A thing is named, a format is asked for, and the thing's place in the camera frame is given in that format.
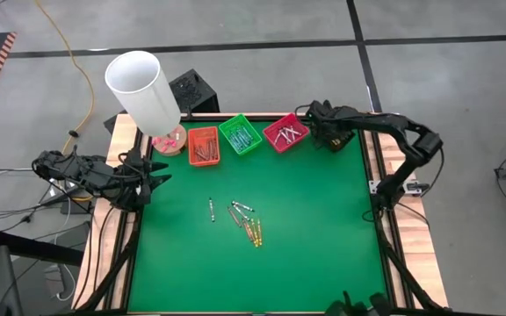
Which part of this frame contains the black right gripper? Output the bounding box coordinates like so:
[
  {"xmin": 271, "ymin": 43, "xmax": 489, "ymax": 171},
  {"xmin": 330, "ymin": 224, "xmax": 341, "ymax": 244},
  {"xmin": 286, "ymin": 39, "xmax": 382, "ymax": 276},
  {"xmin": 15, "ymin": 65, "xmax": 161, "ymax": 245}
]
[{"xmin": 305, "ymin": 99, "xmax": 356, "ymax": 151}]

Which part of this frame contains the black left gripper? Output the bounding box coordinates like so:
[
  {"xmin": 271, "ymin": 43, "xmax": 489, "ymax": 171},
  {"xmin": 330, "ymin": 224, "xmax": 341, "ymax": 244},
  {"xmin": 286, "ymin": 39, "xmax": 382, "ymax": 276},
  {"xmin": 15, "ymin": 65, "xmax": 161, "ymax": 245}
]
[{"xmin": 118, "ymin": 147, "xmax": 173, "ymax": 212}]

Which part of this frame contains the red plastic basket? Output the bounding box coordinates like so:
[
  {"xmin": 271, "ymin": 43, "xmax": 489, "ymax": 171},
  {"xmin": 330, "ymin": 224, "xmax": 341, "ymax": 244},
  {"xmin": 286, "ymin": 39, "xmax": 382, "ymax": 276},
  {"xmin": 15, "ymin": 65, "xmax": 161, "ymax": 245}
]
[{"xmin": 262, "ymin": 112, "xmax": 311, "ymax": 154}]

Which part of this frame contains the orange plastic basket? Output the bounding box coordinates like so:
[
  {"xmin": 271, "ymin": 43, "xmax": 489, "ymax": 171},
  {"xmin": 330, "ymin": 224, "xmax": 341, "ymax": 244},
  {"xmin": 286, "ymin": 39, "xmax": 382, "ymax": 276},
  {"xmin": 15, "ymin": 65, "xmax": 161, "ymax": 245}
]
[{"xmin": 187, "ymin": 126, "xmax": 221, "ymax": 168}]

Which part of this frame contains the green plastic basket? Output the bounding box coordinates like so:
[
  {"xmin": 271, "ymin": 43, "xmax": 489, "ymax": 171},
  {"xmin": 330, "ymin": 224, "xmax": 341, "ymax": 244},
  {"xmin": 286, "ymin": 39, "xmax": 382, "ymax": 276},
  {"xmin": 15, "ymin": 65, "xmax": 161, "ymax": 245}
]
[{"xmin": 217, "ymin": 112, "xmax": 264, "ymax": 156}]

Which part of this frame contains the white cylindrical lamp shade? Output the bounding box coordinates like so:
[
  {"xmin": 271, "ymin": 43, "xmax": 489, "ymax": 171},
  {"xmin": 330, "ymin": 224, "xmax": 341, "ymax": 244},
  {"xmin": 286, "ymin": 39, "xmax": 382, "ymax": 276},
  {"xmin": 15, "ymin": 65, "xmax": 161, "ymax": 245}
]
[{"xmin": 104, "ymin": 49, "xmax": 183, "ymax": 137}]

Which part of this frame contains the black perforated box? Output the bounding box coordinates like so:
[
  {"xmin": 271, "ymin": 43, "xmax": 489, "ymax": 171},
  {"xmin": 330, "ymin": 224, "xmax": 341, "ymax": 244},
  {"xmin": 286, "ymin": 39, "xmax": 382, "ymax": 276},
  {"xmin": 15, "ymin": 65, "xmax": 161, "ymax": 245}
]
[{"xmin": 167, "ymin": 68, "xmax": 221, "ymax": 116}]

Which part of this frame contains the grey power strip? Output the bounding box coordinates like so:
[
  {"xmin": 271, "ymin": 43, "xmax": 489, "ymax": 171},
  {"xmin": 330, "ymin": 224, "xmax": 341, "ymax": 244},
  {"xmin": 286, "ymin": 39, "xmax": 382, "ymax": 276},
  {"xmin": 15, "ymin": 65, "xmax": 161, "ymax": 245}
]
[{"xmin": 37, "ymin": 182, "xmax": 81, "ymax": 207}]

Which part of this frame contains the green table mat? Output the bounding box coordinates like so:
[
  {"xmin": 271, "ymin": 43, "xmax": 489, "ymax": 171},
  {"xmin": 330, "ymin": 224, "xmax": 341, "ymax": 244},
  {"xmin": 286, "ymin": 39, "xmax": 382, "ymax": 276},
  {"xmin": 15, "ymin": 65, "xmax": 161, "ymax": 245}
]
[{"xmin": 126, "ymin": 118, "xmax": 393, "ymax": 315}]

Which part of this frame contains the black floor beam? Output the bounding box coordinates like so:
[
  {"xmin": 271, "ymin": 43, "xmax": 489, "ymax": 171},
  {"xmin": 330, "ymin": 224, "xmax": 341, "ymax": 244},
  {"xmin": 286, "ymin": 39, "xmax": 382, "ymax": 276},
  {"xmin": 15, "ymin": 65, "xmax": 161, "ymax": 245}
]
[{"xmin": 0, "ymin": 227, "xmax": 85, "ymax": 267}]

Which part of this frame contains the white power adapter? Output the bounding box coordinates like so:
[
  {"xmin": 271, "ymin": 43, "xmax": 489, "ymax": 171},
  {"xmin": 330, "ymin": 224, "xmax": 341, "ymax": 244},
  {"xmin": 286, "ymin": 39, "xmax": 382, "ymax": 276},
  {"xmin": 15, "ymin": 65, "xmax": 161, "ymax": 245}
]
[{"xmin": 44, "ymin": 262, "xmax": 76, "ymax": 304}]

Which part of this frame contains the black corner bracket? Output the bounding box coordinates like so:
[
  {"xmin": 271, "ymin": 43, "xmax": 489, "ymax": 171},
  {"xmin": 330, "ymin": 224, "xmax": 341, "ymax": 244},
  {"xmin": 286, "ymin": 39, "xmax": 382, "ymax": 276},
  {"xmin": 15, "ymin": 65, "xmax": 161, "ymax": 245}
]
[{"xmin": 103, "ymin": 114, "xmax": 125, "ymax": 135}]

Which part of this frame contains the black metal table frame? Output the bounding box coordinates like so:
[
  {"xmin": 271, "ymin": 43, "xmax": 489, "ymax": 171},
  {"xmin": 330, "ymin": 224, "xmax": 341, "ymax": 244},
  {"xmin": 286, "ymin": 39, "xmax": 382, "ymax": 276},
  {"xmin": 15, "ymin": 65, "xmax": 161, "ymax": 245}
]
[{"xmin": 103, "ymin": 112, "xmax": 412, "ymax": 315}]

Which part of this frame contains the yellow cable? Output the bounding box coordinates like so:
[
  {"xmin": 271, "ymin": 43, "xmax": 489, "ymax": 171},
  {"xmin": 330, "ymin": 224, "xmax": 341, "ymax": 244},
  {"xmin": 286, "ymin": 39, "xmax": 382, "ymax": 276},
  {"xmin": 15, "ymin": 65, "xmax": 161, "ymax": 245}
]
[{"xmin": 32, "ymin": 0, "xmax": 96, "ymax": 158}]

